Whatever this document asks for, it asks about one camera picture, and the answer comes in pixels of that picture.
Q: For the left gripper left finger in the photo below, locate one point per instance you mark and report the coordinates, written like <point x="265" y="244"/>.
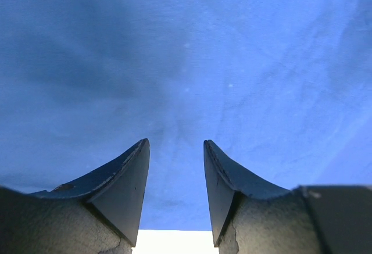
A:
<point x="98" y="212"/>

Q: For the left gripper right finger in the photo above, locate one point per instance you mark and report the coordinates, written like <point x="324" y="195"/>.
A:
<point x="249" y="214"/>

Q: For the blue surgical wrap cloth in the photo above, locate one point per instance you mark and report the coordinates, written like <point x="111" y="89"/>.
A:
<point x="283" y="87"/>

